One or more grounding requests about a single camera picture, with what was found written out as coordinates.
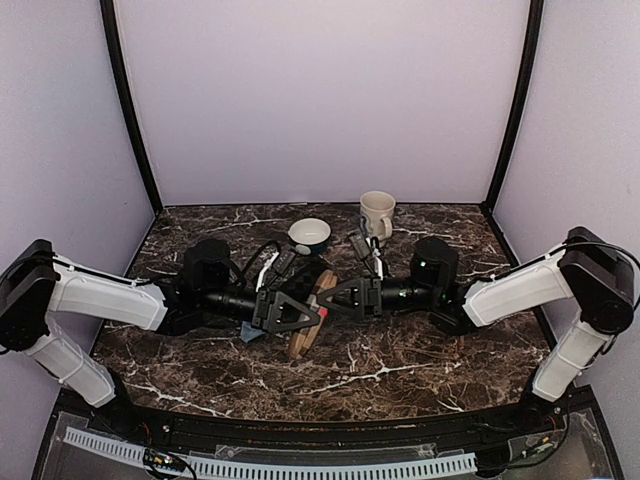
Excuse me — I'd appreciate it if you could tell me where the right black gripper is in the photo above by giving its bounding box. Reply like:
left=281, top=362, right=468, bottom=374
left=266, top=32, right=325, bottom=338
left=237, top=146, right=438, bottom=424
left=317, top=274, right=440, bottom=320

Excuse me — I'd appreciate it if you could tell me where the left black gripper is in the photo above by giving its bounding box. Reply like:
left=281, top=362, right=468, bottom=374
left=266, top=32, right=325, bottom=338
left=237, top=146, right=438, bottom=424
left=199, top=284, right=320, bottom=334

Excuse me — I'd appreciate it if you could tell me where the light blue cloth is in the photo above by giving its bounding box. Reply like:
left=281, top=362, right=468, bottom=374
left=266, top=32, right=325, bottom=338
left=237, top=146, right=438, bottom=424
left=240, top=322, right=265, bottom=344

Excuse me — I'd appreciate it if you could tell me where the black checkered glasses case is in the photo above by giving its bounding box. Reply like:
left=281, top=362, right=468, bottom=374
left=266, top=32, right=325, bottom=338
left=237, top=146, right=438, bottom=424
left=282, top=261, right=328, bottom=302

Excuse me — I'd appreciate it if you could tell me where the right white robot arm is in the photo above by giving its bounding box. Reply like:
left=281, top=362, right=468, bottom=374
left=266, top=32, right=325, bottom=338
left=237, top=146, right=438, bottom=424
left=317, top=227, right=639, bottom=434

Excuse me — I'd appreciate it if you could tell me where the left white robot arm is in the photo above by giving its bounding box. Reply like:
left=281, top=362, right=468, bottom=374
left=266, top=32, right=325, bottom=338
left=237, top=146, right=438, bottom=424
left=1, top=239, right=324, bottom=436

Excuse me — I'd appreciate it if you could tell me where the white and navy bowl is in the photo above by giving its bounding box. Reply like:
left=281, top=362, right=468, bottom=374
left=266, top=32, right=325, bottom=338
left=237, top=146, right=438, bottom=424
left=288, top=218, right=332, bottom=256

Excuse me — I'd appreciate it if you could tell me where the white seahorse mug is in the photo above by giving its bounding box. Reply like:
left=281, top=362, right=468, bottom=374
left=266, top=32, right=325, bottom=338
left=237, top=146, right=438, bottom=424
left=360, top=191, right=396, bottom=246

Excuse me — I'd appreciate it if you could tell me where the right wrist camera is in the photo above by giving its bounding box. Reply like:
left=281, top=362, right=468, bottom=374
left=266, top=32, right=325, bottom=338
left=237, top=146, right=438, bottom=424
left=347, top=230, right=385, bottom=279

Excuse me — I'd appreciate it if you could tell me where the white slotted cable duct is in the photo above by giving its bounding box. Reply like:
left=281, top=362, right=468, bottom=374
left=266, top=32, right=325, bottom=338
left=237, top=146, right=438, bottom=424
left=63, top=427, right=477, bottom=479

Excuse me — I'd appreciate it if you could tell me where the black front rail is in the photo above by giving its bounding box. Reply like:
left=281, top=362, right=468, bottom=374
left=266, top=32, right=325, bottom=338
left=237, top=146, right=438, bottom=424
left=49, top=389, right=596, bottom=454

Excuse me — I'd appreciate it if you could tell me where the right black frame post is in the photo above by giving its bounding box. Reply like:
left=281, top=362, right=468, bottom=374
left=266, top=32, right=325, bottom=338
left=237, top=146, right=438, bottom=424
left=482, top=0, right=545, bottom=215

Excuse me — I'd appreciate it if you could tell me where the black frame post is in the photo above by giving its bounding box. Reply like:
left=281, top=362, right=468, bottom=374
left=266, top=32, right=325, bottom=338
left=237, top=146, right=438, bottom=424
left=482, top=0, right=545, bottom=215
left=99, top=0, right=164, bottom=216

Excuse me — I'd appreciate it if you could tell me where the left black frame post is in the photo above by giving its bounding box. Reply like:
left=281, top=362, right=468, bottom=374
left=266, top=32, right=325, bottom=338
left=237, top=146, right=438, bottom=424
left=99, top=0, right=164, bottom=216

